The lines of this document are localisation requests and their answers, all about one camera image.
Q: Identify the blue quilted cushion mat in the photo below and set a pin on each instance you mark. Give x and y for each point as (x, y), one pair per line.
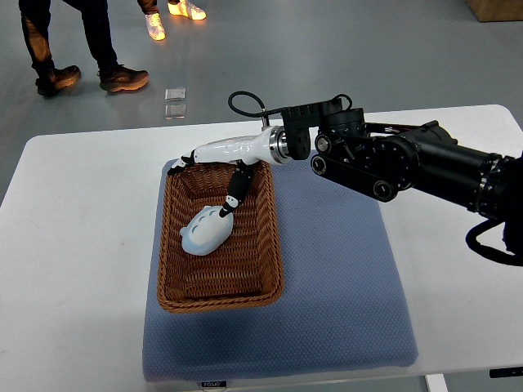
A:
(343, 307)

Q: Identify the brown wicker basket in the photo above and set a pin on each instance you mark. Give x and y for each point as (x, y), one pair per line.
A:
(245, 271)

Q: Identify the brown cardboard box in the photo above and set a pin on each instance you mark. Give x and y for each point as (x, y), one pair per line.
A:
(496, 10)

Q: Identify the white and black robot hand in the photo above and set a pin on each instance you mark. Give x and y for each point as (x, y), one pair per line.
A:
(269, 146)

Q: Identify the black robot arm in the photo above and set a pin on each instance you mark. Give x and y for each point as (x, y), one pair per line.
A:
(379, 160)

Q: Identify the light blue plush toy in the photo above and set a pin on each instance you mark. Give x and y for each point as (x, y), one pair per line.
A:
(207, 231)

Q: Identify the white table leg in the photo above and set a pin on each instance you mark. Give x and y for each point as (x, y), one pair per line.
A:
(436, 383)

